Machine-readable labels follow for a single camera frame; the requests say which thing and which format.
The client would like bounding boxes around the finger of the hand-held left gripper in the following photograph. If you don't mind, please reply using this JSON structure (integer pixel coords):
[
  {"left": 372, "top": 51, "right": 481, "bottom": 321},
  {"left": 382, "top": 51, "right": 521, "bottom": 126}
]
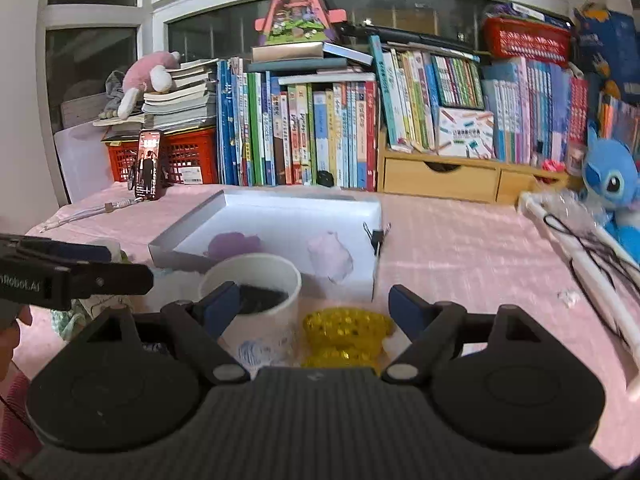
[
  {"left": 0, "top": 233, "right": 113, "bottom": 264},
  {"left": 69, "top": 261, "right": 154, "bottom": 298}
]

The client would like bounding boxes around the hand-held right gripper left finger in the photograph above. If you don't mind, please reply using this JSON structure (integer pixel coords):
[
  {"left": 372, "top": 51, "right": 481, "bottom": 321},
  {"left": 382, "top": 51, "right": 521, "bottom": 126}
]
[{"left": 107, "top": 281, "right": 251, "bottom": 386}]

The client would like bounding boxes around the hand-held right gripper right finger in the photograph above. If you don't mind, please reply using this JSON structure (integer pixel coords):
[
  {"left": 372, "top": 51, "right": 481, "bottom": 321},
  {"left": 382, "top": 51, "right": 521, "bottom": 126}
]
[{"left": 380, "top": 284, "right": 531, "bottom": 386}]

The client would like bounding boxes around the white printed paper cup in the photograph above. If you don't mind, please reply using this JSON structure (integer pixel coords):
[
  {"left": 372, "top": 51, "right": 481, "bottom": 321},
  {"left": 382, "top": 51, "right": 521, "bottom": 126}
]
[{"left": 197, "top": 253, "right": 303, "bottom": 368}]

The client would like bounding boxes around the white shallow cardboard box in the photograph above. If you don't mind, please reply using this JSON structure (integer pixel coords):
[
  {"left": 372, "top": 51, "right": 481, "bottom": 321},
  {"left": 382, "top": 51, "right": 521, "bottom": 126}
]
[{"left": 148, "top": 189, "right": 383, "bottom": 303}]

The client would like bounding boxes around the yellow sequin soft toy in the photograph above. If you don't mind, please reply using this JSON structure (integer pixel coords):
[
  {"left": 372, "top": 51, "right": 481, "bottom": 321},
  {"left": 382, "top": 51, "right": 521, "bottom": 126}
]
[{"left": 302, "top": 310, "right": 396, "bottom": 372}]

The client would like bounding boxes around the purple soft toy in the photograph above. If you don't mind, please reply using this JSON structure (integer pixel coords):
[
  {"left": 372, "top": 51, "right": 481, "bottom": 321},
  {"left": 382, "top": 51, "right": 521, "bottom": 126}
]
[{"left": 207, "top": 231, "right": 263, "bottom": 261}]

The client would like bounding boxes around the pale pink fluffy soft toy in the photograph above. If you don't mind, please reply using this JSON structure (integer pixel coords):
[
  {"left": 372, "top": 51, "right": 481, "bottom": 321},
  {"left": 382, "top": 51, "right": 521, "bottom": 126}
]
[{"left": 306, "top": 231, "right": 354, "bottom": 283}]

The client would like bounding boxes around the person's left hand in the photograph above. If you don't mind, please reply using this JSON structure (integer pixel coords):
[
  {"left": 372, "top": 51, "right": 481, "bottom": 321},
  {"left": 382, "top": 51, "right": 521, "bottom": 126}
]
[{"left": 0, "top": 304, "right": 34, "bottom": 383}]

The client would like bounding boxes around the green gingham pouch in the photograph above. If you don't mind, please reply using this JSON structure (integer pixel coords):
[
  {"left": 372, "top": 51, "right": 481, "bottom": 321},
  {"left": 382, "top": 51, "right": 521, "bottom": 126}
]
[{"left": 50, "top": 240, "right": 132, "bottom": 342}]

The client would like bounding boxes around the pink tablecloth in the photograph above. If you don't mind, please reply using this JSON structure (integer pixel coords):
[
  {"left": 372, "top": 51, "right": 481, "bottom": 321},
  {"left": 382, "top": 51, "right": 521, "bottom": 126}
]
[{"left": 12, "top": 182, "right": 640, "bottom": 467}]

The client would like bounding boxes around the black binder clip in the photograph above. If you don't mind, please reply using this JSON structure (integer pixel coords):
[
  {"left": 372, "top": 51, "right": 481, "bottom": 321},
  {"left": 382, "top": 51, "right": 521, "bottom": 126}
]
[{"left": 362, "top": 222, "right": 392, "bottom": 257}]

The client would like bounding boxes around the translucent plastic box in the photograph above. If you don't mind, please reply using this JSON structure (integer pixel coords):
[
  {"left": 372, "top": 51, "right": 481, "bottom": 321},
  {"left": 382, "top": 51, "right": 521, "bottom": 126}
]
[{"left": 54, "top": 122, "right": 117, "bottom": 204}]

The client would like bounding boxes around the smartphone on stand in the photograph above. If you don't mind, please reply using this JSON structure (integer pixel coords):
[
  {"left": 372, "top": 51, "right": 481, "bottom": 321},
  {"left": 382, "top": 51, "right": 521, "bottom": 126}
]
[{"left": 132, "top": 130, "right": 164, "bottom": 202}]

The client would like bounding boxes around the wooden drawer organizer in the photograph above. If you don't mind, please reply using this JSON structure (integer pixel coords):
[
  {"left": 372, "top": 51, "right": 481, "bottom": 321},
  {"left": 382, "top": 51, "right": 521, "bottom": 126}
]
[{"left": 376, "top": 130, "right": 571, "bottom": 206}]

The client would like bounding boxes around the red knit garment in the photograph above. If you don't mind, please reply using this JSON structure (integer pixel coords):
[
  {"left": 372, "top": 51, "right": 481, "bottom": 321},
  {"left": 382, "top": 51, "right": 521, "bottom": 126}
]
[{"left": 0, "top": 370, "right": 45, "bottom": 467}]

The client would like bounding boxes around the red plastic crate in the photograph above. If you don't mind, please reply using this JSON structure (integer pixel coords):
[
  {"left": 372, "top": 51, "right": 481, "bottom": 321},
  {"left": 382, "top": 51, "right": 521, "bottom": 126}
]
[{"left": 102, "top": 127, "right": 219, "bottom": 186}]

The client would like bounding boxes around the white pencil print box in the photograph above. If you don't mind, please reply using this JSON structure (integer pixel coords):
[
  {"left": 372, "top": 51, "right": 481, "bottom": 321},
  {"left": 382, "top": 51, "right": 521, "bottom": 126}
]
[{"left": 436, "top": 107, "right": 497, "bottom": 159}]

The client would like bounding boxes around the stack of white books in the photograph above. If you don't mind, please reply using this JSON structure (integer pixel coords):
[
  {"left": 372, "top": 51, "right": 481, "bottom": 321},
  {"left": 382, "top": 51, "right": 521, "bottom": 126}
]
[{"left": 92, "top": 58, "right": 221, "bottom": 133}]

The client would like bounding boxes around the clear plastic bag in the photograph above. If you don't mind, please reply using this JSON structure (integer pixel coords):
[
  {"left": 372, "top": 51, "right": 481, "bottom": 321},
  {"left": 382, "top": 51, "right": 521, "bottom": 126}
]
[{"left": 539, "top": 190, "right": 609, "bottom": 233}]

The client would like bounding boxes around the pink plush toy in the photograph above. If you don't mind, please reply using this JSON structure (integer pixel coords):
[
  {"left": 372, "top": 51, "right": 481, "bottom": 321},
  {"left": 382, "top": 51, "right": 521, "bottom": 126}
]
[{"left": 117, "top": 51, "right": 182, "bottom": 121}]

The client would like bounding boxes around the row of green spined books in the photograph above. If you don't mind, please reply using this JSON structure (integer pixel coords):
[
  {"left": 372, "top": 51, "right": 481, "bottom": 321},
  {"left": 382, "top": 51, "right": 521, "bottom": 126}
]
[{"left": 369, "top": 35, "right": 441, "bottom": 155}]

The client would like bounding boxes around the boxed set of thin books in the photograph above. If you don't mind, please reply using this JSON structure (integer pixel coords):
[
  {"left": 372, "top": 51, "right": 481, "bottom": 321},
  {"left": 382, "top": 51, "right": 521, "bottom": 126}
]
[{"left": 431, "top": 54, "right": 486, "bottom": 111}]

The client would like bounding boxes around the row of pink spined books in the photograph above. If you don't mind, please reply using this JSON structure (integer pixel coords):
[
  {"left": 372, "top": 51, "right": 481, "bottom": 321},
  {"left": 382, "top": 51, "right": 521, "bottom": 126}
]
[{"left": 481, "top": 56, "right": 591, "bottom": 166}]

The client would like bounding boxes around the white flat book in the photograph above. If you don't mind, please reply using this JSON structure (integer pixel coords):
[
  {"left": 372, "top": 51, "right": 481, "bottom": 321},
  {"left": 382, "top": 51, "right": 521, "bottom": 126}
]
[{"left": 277, "top": 72, "right": 377, "bottom": 86}]

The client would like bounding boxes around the blue alien plush toy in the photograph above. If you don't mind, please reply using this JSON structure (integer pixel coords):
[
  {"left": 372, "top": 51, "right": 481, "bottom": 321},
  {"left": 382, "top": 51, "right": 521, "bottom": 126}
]
[{"left": 580, "top": 122, "right": 640, "bottom": 263}]

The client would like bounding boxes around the grey hardcover book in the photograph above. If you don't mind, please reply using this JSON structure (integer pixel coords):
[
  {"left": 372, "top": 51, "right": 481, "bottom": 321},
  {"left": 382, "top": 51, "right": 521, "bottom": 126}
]
[{"left": 251, "top": 42, "right": 326, "bottom": 64}]

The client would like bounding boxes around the black flat folder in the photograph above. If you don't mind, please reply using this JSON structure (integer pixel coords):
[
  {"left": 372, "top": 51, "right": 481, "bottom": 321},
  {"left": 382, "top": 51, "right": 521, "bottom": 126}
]
[{"left": 340, "top": 22, "right": 481, "bottom": 61}]

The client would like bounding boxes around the red plastic basket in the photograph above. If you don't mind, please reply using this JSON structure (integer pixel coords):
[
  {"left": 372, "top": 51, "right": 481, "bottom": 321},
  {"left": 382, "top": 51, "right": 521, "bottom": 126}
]
[{"left": 482, "top": 16, "right": 572, "bottom": 68}]

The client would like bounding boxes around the triangular pink toy house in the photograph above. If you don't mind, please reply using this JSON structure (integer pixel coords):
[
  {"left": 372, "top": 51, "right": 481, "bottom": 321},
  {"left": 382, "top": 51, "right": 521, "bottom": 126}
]
[{"left": 254, "top": 0, "right": 347, "bottom": 47}]

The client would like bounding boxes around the blue printed carton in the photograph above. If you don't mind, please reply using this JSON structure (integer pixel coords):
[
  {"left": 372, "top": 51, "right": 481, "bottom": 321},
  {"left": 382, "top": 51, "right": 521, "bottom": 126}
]
[{"left": 572, "top": 2, "right": 640, "bottom": 107}]

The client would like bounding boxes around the white braided cord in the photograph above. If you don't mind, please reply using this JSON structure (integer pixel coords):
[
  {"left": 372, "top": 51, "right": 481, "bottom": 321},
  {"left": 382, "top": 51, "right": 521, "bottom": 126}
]
[{"left": 40, "top": 199, "right": 138, "bottom": 234}]

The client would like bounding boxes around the black thin cord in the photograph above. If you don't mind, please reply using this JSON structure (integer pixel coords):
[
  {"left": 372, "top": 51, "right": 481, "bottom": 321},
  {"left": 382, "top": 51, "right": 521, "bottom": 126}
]
[{"left": 542, "top": 212, "right": 640, "bottom": 347}]

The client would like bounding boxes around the white plastic tube frame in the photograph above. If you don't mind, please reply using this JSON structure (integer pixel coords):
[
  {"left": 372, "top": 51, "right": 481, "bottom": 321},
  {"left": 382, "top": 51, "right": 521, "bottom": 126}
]
[{"left": 517, "top": 191, "right": 640, "bottom": 402}]

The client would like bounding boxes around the white window frame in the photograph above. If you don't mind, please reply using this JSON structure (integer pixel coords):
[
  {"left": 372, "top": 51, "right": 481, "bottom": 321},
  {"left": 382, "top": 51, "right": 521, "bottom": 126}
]
[{"left": 42, "top": 0, "right": 591, "bottom": 196}]

